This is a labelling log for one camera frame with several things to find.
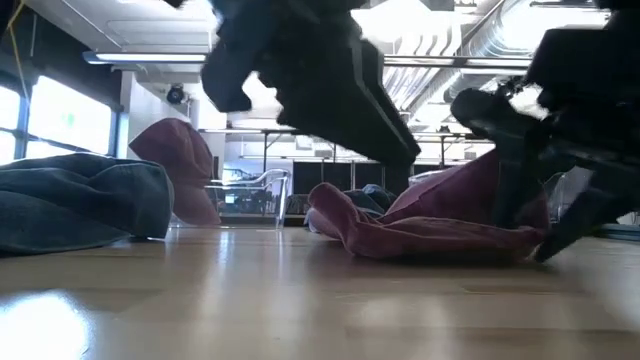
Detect silver ventilation duct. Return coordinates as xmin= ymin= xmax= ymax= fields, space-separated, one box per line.
xmin=409 ymin=0 xmax=609 ymax=114

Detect dark navy hat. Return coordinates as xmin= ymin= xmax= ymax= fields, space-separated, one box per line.
xmin=344 ymin=188 xmax=386 ymax=217

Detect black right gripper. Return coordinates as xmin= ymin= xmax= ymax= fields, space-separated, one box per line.
xmin=449 ymin=87 xmax=640 ymax=264

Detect large window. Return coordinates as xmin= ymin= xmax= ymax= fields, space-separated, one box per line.
xmin=0 ymin=74 xmax=119 ymax=166

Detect black background desk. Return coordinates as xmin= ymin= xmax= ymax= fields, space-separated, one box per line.
xmin=594 ymin=222 xmax=640 ymax=242

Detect black partition panels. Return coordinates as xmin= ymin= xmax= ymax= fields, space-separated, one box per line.
xmin=292 ymin=160 xmax=416 ymax=196

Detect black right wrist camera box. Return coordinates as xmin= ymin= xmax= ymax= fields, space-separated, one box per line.
xmin=524 ymin=27 xmax=640 ymax=101

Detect overhead light bar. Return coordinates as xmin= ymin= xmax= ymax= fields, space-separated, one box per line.
xmin=82 ymin=49 xmax=534 ymax=70

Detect maroon hat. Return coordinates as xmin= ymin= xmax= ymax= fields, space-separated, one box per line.
xmin=305 ymin=148 xmax=551 ymax=262
xmin=128 ymin=118 xmax=222 ymax=227

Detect dark grey-green hat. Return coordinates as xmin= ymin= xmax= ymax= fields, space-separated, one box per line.
xmin=0 ymin=152 xmax=175 ymax=257

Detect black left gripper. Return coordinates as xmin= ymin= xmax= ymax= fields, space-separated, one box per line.
xmin=201 ymin=0 xmax=422 ymax=167

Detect yellow hanging cable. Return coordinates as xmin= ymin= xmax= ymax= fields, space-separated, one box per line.
xmin=7 ymin=0 xmax=26 ymax=99

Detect blue hat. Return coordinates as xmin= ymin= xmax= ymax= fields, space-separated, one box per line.
xmin=362 ymin=183 xmax=400 ymax=211

